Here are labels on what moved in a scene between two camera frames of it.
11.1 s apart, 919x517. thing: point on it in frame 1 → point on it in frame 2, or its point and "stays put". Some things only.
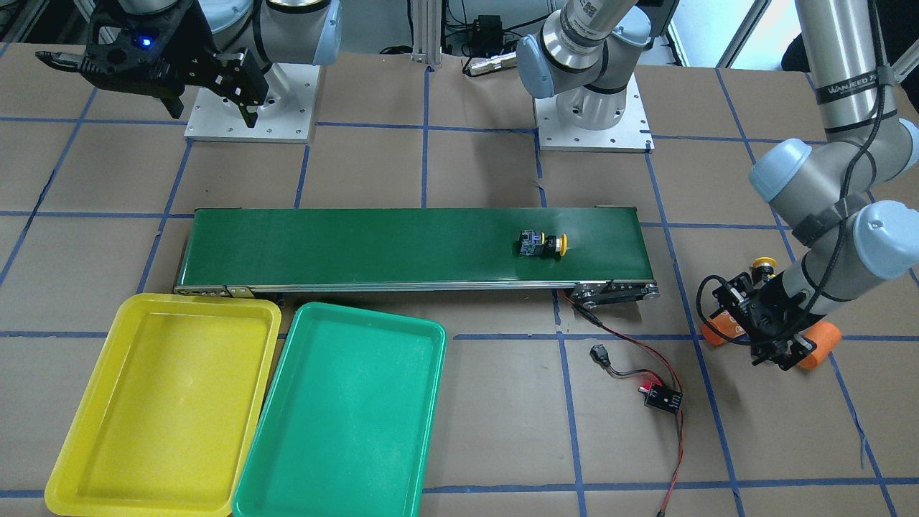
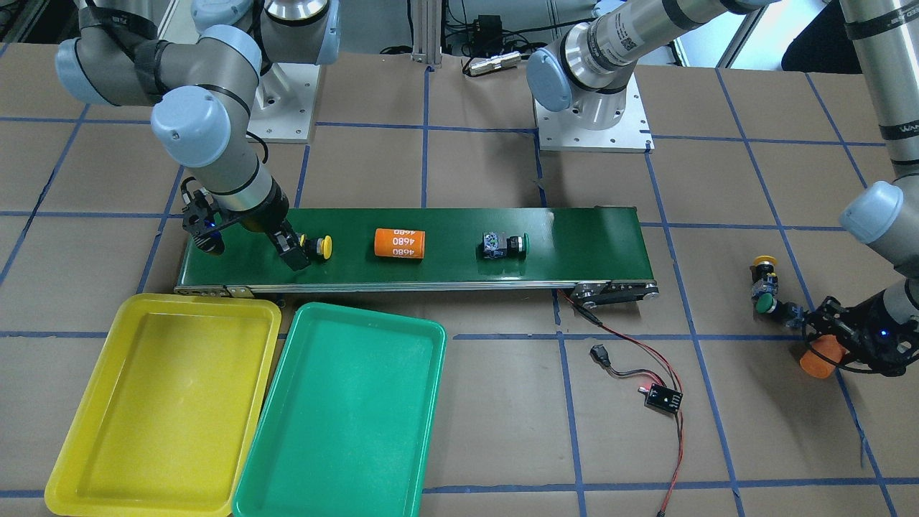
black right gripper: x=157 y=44 → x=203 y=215
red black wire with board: x=656 y=392 stays put
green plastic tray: x=348 y=424 stays put
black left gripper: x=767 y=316 → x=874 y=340
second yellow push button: x=764 y=261 stays put
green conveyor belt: x=256 y=252 stays put
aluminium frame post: x=426 y=16 stays put
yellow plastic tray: x=168 y=424 stays put
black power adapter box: x=486 y=36 stays put
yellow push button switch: x=533 y=243 → x=319 y=248
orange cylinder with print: x=726 y=324 → x=400 y=243
